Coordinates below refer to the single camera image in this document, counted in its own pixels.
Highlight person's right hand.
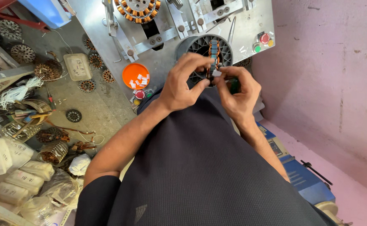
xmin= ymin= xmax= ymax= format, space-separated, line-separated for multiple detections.
xmin=213 ymin=65 xmax=262 ymax=123

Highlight person's left hand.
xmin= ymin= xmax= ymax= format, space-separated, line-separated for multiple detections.
xmin=159 ymin=52 xmax=215 ymax=112

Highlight green handled tool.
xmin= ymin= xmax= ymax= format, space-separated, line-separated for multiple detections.
xmin=229 ymin=78 xmax=241 ymax=95

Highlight copper wound motor stator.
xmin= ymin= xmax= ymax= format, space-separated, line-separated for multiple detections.
xmin=207 ymin=39 xmax=222 ymax=86

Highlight metal winding machine table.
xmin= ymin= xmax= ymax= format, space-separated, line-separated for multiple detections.
xmin=67 ymin=0 xmax=276 ymax=109

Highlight heap of white paper pieces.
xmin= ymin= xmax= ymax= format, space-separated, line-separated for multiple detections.
xmin=129 ymin=73 xmax=150 ymax=89

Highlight grey ribbed round housing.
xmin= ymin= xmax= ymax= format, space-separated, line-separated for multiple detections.
xmin=175 ymin=34 xmax=234 ymax=86

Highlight orange plastic lid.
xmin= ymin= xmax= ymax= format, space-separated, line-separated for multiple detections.
xmin=122 ymin=63 xmax=151 ymax=91

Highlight metal tweezers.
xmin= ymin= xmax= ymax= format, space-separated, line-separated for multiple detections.
xmin=227 ymin=16 xmax=237 ymax=45

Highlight person's black shirt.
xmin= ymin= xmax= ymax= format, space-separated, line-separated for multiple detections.
xmin=74 ymin=80 xmax=339 ymax=226

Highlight large copper wound stator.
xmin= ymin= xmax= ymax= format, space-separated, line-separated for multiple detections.
xmin=113 ymin=0 xmax=161 ymax=24

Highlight blue metal machine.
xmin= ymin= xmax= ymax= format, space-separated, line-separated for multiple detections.
xmin=255 ymin=121 xmax=337 ymax=206

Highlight white written plastic container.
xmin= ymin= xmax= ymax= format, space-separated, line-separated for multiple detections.
xmin=63 ymin=53 xmax=93 ymax=82

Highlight black metal lever rod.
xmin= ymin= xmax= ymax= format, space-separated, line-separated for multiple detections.
xmin=300 ymin=160 xmax=334 ymax=186

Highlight crumpled white cloth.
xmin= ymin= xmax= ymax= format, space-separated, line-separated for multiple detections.
xmin=69 ymin=153 xmax=92 ymax=176

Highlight scattered bare motor stators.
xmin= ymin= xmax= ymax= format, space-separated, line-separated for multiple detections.
xmin=0 ymin=19 xmax=116 ymax=143

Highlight beige round machine part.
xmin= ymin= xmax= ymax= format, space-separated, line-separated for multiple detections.
xmin=315 ymin=201 xmax=339 ymax=222

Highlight blue plastic crate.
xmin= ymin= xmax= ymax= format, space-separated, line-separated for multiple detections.
xmin=17 ymin=0 xmax=74 ymax=29

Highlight clear plastic bags heap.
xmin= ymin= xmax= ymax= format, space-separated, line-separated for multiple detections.
xmin=20 ymin=169 xmax=84 ymax=226

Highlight heap of white written packets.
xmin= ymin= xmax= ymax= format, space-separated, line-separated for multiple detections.
xmin=0 ymin=137 xmax=55 ymax=207

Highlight loose copper wire scrap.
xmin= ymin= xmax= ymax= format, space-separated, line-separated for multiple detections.
xmin=69 ymin=140 xmax=97 ymax=154

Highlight red handled screwdriver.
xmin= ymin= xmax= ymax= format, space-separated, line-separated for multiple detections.
xmin=45 ymin=82 xmax=57 ymax=111

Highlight metal cage with copper wire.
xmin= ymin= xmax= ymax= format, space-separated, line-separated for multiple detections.
xmin=37 ymin=141 xmax=69 ymax=166

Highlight brass ring with tools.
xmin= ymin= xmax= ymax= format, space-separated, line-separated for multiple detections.
xmin=10 ymin=99 xmax=53 ymax=127

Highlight white string bundle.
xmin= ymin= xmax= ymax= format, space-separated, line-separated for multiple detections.
xmin=0 ymin=76 xmax=45 ymax=110

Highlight wire cage rotor frame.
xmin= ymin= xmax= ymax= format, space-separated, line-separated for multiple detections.
xmin=1 ymin=122 xmax=42 ymax=143

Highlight grey metal angle frame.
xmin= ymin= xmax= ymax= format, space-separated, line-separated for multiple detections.
xmin=0 ymin=31 xmax=36 ymax=104

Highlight red metal frame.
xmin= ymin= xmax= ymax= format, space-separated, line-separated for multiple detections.
xmin=0 ymin=0 xmax=51 ymax=33

